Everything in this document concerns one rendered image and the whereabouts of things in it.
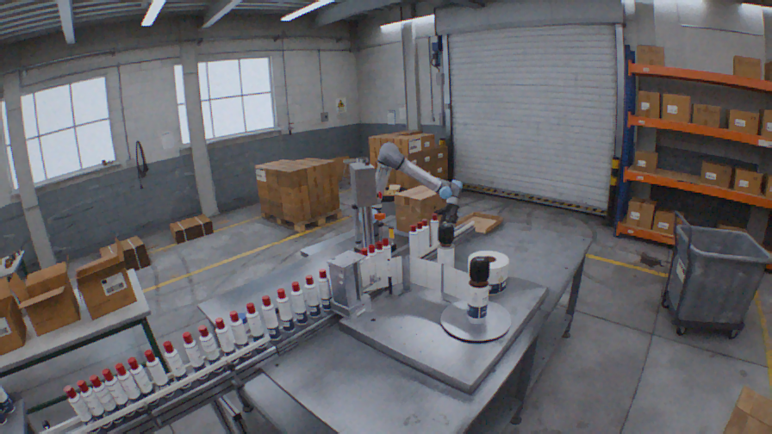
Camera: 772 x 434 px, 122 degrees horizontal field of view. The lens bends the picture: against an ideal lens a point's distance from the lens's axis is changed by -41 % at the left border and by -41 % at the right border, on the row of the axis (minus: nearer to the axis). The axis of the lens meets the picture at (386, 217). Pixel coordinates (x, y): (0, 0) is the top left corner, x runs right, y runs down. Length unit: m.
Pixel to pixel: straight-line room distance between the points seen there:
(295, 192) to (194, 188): 2.42
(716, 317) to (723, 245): 0.68
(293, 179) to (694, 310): 4.82
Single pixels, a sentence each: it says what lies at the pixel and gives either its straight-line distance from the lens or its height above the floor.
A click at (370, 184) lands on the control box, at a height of 1.39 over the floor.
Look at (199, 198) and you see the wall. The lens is 6.91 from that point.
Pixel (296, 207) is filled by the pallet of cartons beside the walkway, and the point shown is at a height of 0.36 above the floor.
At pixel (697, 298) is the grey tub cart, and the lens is 3.24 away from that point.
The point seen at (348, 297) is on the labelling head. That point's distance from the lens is 1.56.
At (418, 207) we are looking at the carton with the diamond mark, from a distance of 2.44.
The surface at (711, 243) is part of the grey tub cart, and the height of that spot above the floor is 0.67.
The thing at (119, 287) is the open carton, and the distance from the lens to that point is 2.45.
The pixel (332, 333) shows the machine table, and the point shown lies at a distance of 1.64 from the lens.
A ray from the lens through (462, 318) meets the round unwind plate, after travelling 1.58.
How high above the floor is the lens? 1.81
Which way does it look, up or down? 19 degrees down
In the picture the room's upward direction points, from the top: 4 degrees counter-clockwise
